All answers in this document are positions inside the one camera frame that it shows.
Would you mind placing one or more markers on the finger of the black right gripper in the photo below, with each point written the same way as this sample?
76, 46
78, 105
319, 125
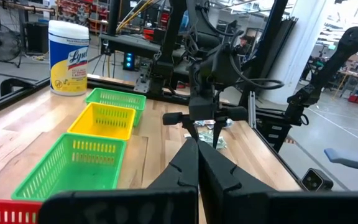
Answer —
192, 127
217, 130

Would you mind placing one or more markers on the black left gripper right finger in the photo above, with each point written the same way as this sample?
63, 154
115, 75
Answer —
259, 208

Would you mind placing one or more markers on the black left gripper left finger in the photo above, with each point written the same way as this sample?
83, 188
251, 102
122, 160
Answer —
172, 205

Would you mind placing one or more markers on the green plastic slotted basket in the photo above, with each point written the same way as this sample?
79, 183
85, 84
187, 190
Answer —
117, 96
82, 174

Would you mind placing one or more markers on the black electronics box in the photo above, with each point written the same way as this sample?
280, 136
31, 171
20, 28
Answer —
128, 60

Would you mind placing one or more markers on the yellow plastic slotted basket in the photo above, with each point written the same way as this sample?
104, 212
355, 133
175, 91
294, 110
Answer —
98, 127

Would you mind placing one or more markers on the blue-grey chair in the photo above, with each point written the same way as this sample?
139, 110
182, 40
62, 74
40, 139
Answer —
346, 158

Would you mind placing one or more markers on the Lysol wipes canister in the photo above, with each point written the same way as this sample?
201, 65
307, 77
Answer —
68, 62

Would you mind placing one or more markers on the shelf with red bins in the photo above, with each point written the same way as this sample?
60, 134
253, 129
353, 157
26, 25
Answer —
82, 12

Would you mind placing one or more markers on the black floor case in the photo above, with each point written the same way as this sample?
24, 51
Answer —
37, 37

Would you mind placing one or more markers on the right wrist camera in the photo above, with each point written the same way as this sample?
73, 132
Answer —
224, 65

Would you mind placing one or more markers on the small black silver camera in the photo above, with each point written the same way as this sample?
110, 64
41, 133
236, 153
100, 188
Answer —
315, 180

